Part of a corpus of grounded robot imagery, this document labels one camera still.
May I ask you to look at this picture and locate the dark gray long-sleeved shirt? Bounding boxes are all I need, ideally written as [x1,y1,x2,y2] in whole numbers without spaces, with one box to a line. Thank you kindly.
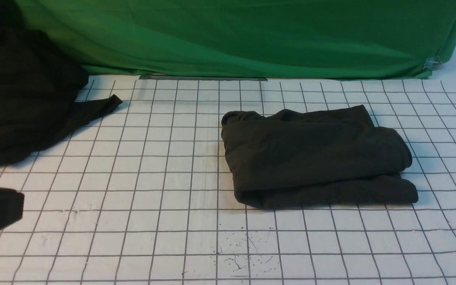
[221,105,419,210]

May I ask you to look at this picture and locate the metal binder clip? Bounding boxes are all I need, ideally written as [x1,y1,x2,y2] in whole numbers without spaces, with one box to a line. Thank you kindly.
[423,57,443,71]

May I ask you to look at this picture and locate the black garment pile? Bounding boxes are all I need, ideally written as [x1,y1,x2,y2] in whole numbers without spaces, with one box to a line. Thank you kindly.
[0,0,122,167]

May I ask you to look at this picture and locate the green backdrop cloth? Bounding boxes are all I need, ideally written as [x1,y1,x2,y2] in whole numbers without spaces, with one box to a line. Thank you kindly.
[15,0,456,80]

